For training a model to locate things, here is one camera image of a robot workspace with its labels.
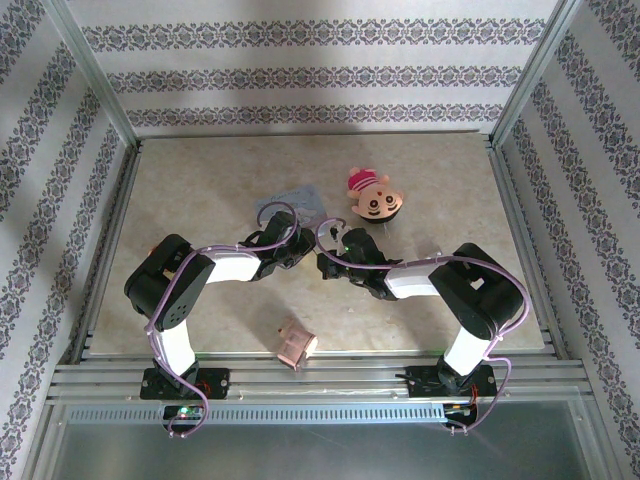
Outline small circuit board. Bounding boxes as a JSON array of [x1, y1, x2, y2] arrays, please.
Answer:
[[162, 403, 206, 424], [444, 399, 481, 424]]

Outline cartoon baby plush doll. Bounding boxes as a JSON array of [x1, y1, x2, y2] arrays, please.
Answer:
[[347, 167, 407, 227]]

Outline grey slotted cable duct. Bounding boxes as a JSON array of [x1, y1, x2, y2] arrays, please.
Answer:
[[67, 403, 446, 424]]

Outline aluminium frame post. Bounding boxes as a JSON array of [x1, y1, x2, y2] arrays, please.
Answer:
[[492, 0, 586, 146], [47, 0, 139, 144]]

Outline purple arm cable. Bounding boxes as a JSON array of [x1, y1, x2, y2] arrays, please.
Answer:
[[143, 202, 301, 440], [315, 217, 532, 436]]

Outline aluminium rear frame rail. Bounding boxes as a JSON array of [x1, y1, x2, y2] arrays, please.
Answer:
[[137, 130, 496, 141]]

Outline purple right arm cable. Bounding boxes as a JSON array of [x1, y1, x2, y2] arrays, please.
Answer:
[[315, 217, 532, 436]]

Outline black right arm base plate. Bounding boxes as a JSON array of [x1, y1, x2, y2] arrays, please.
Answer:
[[407, 364, 496, 400]]

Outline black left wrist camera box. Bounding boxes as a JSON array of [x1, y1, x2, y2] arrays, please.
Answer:
[[260, 210, 302, 246]]

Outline grey metal panel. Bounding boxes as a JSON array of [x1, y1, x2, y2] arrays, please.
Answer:
[[47, 402, 601, 480]]

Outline aluminium side frame rail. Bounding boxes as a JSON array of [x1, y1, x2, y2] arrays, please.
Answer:
[[487, 142, 569, 359], [64, 142, 144, 361]]

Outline grey-blue plastic bag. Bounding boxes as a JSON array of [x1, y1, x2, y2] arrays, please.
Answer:
[[254, 182, 326, 226]]

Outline aluminium base mounting rails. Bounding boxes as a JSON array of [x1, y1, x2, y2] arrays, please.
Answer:
[[47, 357, 591, 405]]

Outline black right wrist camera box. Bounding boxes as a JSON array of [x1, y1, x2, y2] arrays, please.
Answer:
[[342, 228, 374, 261]]

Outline pink toy house box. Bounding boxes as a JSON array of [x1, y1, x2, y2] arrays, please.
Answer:
[[276, 317, 319, 372]]

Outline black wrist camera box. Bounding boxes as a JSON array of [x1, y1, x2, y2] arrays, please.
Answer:
[[342, 228, 374, 261], [260, 210, 302, 246]]

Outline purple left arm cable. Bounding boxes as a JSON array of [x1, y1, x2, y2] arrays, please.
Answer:
[[143, 202, 301, 440]]

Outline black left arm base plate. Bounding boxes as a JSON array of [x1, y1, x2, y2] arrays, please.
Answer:
[[139, 367, 231, 401]]

